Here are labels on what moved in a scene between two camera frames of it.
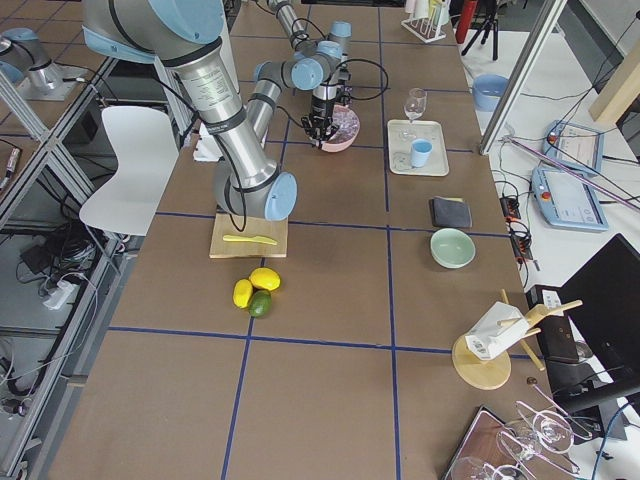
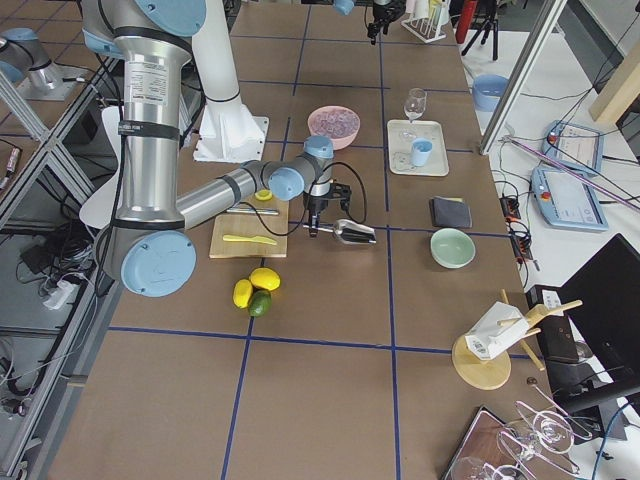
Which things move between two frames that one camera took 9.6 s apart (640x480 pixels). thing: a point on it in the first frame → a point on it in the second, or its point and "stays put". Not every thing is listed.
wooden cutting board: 224,225 stays put
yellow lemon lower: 242,293 stays put
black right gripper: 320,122 → 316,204
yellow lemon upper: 265,278 stays put
